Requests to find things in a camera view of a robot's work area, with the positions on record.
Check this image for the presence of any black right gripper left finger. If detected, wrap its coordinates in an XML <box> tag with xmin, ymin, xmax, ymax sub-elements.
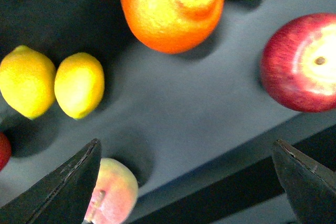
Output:
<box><xmin>1</xmin><ymin>139</ymin><xmax>102</xmax><ymax>223</ymax></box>

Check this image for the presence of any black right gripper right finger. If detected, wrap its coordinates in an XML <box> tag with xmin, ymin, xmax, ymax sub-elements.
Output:
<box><xmin>272</xmin><ymin>140</ymin><xmax>335</xmax><ymax>223</ymax></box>

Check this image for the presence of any yellow lemon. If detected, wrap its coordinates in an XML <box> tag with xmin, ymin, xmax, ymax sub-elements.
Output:
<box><xmin>1</xmin><ymin>45</ymin><xmax>56</xmax><ymax>120</ymax></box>
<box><xmin>54</xmin><ymin>52</ymin><xmax>105</xmax><ymax>120</ymax></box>

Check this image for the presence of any pink yellow peach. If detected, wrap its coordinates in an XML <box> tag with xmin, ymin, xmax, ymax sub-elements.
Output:
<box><xmin>84</xmin><ymin>158</ymin><xmax>139</xmax><ymax>224</ymax></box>

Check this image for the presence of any red apple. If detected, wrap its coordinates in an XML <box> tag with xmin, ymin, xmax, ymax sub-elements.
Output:
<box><xmin>260</xmin><ymin>13</ymin><xmax>335</xmax><ymax>112</ymax></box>

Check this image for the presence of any large orange with stem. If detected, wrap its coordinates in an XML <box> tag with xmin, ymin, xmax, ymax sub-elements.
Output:
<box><xmin>120</xmin><ymin>0</ymin><xmax>224</xmax><ymax>54</ymax></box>

